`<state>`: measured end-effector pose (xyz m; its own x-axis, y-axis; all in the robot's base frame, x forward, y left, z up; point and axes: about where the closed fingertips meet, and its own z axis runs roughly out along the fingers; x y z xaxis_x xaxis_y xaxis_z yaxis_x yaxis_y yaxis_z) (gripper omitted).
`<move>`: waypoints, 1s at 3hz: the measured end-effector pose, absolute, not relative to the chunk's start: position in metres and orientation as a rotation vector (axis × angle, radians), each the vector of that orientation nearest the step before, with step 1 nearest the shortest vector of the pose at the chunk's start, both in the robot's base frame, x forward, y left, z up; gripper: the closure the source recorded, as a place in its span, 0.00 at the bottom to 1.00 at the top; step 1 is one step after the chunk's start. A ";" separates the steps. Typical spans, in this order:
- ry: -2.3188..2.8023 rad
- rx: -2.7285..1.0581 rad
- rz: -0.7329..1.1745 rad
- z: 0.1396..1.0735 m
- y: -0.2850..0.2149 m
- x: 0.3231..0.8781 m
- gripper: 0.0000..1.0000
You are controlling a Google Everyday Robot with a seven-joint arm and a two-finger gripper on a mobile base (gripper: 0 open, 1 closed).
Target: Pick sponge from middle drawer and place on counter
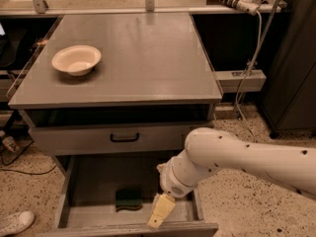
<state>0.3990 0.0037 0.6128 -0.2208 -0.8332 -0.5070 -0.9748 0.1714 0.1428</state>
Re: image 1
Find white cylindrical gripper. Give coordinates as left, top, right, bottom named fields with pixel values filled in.
left=147, top=150, right=211, bottom=229

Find green yellow sponge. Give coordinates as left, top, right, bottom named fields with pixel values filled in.
left=116, top=189, right=142, bottom=211

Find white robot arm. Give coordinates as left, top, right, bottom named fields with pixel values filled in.
left=147, top=127, right=316, bottom=229

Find grey top drawer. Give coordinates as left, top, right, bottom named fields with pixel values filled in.
left=29, top=121, right=212, bottom=156

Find open grey middle drawer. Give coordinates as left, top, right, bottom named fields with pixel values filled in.
left=37, top=151, right=218, bottom=237

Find grey metal drawer cabinet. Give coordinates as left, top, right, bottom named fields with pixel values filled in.
left=7, top=12, right=223, bottom=237

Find white sneaker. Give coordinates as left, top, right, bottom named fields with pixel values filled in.
left=0, top=211, right=36, bottom=237

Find white paper bowl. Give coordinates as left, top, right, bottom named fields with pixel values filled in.
left=51, top=45, right=102, bottom=76

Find dark side cabinet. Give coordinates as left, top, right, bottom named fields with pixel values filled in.
left=260, top=0, right=316, bottom=138

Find small bottle on floor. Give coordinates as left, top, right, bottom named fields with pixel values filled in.
left=0, top=130, right=20, bottom=153

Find white power strip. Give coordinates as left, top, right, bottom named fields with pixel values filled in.
left=206, top=0, right=261, bottom=17

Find black drawer handle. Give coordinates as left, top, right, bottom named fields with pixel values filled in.
left=110, top=132, right=140, bottom=143

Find grey metal rail beam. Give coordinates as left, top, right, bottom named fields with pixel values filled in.
left=215, top=70, right=266, bottom=93

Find black floor cable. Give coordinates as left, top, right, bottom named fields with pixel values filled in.
left=0, top=140, right=57, bottom=176

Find white power cable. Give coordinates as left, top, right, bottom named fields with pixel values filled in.
left=213, top=10, right=263, bottom=143

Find metal shelf frame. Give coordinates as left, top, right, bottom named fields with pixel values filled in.
left=0, top=0, right=287, bottom=18

